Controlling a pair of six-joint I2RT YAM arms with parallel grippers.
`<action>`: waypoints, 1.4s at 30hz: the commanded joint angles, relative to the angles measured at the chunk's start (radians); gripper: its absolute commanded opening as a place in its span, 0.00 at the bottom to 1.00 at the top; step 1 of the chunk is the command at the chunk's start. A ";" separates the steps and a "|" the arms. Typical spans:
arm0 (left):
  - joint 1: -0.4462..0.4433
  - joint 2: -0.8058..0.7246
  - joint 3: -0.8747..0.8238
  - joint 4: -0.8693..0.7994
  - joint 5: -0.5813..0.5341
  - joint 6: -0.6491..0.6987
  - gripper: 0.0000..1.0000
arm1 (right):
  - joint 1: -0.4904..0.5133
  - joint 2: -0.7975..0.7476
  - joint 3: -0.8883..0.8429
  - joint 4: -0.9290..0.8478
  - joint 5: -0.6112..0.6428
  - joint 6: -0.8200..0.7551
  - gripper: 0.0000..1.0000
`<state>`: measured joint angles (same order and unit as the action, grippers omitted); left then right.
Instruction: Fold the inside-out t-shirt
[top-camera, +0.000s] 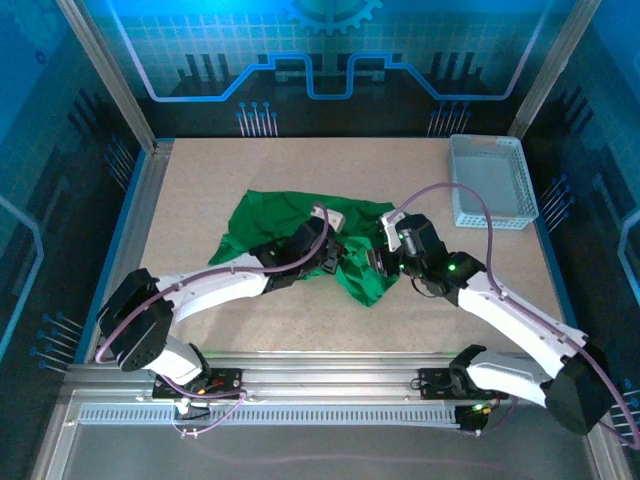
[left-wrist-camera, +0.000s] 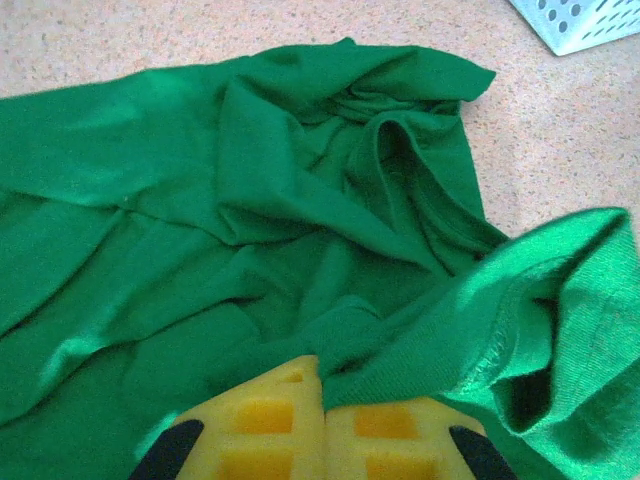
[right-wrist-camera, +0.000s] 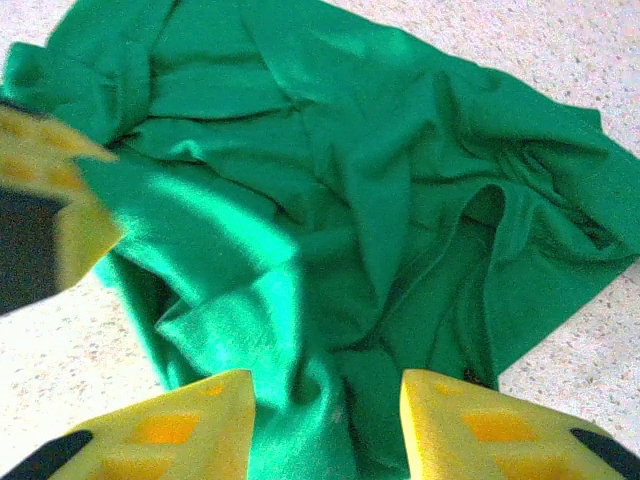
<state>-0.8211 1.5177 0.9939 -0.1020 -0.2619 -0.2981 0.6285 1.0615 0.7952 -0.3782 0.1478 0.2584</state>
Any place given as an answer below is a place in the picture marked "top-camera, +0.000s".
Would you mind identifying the green t-shirt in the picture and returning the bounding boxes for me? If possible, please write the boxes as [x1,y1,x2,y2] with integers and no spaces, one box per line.
[208,188,401,307]

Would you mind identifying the pale blue plastic basket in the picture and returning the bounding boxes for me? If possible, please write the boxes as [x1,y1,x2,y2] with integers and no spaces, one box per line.
[448,133,540,231]

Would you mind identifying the black controller box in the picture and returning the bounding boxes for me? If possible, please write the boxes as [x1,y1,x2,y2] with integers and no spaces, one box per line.
[454,402,495,434]

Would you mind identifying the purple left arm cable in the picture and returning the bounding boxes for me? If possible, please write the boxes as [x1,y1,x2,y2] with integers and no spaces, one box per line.
[93,202,332,439]

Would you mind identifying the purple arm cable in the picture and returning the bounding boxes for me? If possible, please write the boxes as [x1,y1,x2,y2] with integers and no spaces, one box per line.
[384,182,640,446]
[93,202,332,439]

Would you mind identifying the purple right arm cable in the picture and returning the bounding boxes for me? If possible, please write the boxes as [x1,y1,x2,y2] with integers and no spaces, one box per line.
[384,182,640,446]

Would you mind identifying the aluminium frame rail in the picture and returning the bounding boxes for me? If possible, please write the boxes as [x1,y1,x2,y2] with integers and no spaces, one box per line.
[62,351,601,401]

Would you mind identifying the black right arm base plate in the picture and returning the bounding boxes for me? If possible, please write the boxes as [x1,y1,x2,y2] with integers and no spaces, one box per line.
[418,367,510,401]

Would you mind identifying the slotted grey cable duct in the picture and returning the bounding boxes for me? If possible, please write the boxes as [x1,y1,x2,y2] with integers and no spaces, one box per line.
[78,405,461,427]

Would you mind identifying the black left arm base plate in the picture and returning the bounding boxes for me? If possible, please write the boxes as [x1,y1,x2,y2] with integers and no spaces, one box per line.
[152,367,245,401]

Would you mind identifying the aluminium side rail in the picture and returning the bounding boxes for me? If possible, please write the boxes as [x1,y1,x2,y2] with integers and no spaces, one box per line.
[93,139,175,362]

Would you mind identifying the aluminium frame post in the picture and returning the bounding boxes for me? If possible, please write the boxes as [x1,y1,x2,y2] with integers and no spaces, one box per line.
[506,0,602,140]
[56,0,162,152]

